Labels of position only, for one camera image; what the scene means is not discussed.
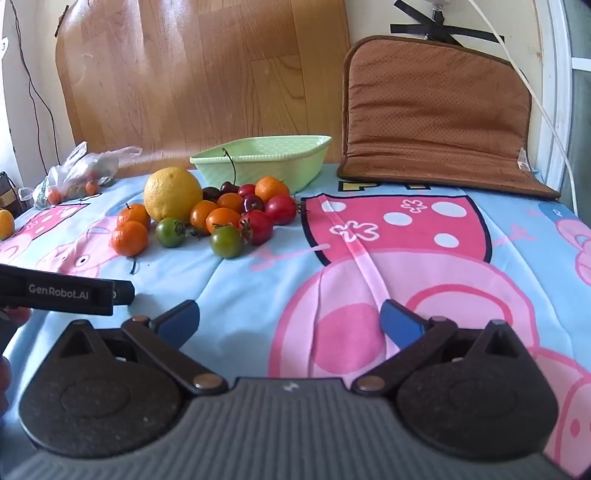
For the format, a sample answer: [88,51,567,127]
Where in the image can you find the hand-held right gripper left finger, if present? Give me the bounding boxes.
[54,299,228,395]

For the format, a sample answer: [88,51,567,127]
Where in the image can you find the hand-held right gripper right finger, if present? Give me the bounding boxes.
[352,299,533,397]

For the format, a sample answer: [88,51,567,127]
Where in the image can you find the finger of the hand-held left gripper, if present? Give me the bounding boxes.
[113,280,136,306]

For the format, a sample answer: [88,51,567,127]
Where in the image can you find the orange mandarin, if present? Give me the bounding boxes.
[116,203,151,230]
[110,220,149,258]
[254,176,291,204]

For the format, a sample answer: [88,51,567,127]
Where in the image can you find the green tomato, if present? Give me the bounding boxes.
[211,224,245,260]
[155,217,187,248]

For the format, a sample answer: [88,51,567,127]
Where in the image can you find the orange cherry tomato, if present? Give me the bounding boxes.
[206,208,242,234]
[216,192,245,213]
[189,200,218,235]

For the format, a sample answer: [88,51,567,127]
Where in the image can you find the large yellow citrus fruit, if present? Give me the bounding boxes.
[143,167,204,222]

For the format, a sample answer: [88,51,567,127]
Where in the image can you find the light green bowl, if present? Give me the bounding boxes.
[189,135,333,195]

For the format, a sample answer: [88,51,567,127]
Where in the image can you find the person's left hand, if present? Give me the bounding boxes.
[0,306,31,330]

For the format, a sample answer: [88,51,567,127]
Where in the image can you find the brown box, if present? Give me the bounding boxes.
[0,186,30,218]

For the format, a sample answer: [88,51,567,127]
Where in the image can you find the printed cartoon blanket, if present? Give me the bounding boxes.
[0,162,591,480]

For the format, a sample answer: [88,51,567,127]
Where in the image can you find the clear plastic bag of produce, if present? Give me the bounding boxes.
[32,141,144,209]

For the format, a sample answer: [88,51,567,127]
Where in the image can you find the brown seat cushion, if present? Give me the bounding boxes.
[335,34,562,200]

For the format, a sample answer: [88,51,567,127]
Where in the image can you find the wood-pattern vinyl sheet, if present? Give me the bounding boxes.
[54,0,352,180]

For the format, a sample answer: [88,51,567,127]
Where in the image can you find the black tape strips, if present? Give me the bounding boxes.
[390,0,502,48]

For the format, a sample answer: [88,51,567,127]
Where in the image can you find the black cable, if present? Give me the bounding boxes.
[8,0,63,155]

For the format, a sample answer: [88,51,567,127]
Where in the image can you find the white cable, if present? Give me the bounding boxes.
[470,0,579,217]

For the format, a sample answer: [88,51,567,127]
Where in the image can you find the white window frame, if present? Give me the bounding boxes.
[536,0,591,217]

